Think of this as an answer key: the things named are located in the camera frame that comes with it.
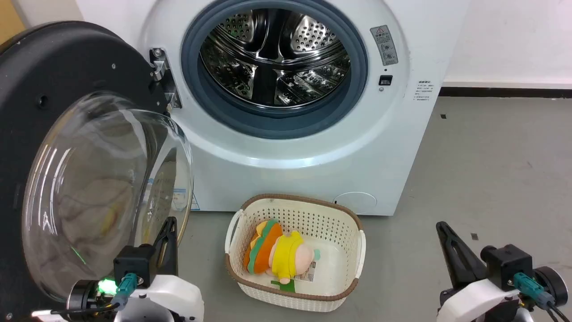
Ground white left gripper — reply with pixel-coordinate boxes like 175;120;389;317
115;216;205;322

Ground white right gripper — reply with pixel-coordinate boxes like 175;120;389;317
436;221;522;322

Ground white front-load washing machine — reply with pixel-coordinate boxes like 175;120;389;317
75;0;470;216

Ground metal door hinge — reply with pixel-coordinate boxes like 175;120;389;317
149;48;183;110

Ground black washer door glass bowl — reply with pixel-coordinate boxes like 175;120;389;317
0;21;195;322

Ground plush doll yellow orange green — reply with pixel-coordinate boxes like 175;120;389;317
243;219;321;285

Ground round white filter cover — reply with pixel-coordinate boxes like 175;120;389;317
333;192;378;216

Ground cream laundry basket brown rim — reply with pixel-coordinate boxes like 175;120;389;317
225;194;367;313

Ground white doll tag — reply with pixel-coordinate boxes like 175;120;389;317
295;262;317;284

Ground stainless steel washer drum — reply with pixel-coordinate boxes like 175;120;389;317
199;8;352;108

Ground grey warning sticker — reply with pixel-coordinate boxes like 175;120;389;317
370;25;399;67

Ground yellow wooden panel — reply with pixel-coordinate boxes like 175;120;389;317
0;0;26;45

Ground left cable teal connector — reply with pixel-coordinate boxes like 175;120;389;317
50;273;138;314

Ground cable teal connector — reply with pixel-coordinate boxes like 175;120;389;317
50;273;138;314
513;272;572;322

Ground right cable teal connector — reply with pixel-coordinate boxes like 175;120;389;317
513;272;572;322

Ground dark wall baseboard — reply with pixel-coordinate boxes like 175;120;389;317
439;87;572;98

